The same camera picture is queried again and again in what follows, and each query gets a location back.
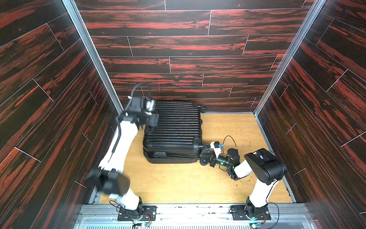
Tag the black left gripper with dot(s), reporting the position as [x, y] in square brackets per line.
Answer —
[154, 119]

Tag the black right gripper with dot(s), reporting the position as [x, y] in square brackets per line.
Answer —
[212, 160]

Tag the black hard-shell suitcase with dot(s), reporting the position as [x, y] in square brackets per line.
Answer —
[177, 138]

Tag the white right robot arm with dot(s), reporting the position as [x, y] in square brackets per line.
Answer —
[268, 169]

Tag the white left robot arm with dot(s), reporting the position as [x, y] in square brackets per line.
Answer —
[109, 176]

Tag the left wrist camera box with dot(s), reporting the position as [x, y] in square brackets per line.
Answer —
[142, 104]

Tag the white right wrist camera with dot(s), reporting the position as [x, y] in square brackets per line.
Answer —
[217, 147]

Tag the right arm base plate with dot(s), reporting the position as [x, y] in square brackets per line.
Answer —
[249, 212]

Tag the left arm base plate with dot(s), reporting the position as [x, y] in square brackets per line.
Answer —
[146, 213]

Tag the aluminium front rail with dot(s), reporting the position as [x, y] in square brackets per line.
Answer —
[195, 216]

